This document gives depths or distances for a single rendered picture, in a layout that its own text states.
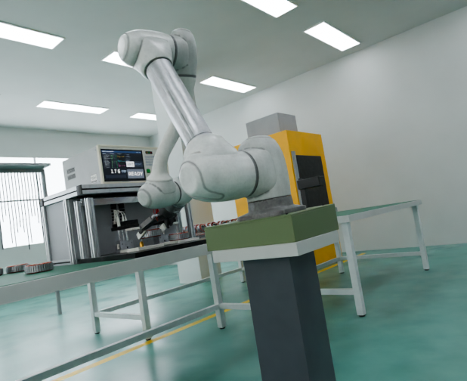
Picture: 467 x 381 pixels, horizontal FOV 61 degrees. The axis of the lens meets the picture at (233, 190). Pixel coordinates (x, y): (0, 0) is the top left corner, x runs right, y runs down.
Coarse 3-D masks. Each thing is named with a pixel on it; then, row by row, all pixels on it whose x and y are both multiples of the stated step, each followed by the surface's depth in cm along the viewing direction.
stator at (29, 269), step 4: (36, 264) 167; (40, 264) 168; (44, 264) 168; (48, 264) 170; (52, 264) 172; (24, 268) 168; (28, 268) 166; (32, 268) 166; (36, 268) 166; (40, 268) 167; (44, 268) 168; (48, 268) 169; (52, 268) 171; (28, 272) 166; (32, 272) 166; (36, 272) 166
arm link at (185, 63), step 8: (176, 32) 156; (184, 32) 156; (176, 40) 153; (184, 40) 156; (192, 40) 158; (176, 48) 152; (184, 48) 155; (192, 48) 158; (176, 56) 153; (184, 56) 155; (192, 56) 158; (176, 64) 155; (184, 64) 157; (192, 64) 159; (184, 72) 158; (192, 72) 160
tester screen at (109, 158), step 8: (104, 152) 202; (112, 152) 205; (120, 152) 209; (128, 152) 213; (136, 152) 217; (104, 160) 201; (112, 160) 204; (120, 160) 208; (128, 160) 212; (136, 160) 216; (104, 168) 200; (112, 168) 204; (120, 168) 207; (128, 168) 211; (136, 168) 215
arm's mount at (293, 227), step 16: (320, 208) 134; (224, 224) 134; (240, 224) 128; (256, 224) 124; (272, 224) 121; (288, 224) 118; (304, 224) 123; (320, 224) 132; (336, 224) 143; (208, 240) 136; (224, 240) 132; (240, 240) 128; (256, 240) 124; (272, 240) 121; (288, 240) 118
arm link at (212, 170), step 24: (120, 48) 145; (144, 48) 142; (168, 48) 147; (144, 72) 145; (168, 72) 140; (168, 96) 136; (192, 120) 130; (192, 144) 124; (216, 144) 123; (192, 168) 116; (216, 168) 116; (240, 168) 121; (192, 192) 118; (216, 192) 118; (240, 192) 124
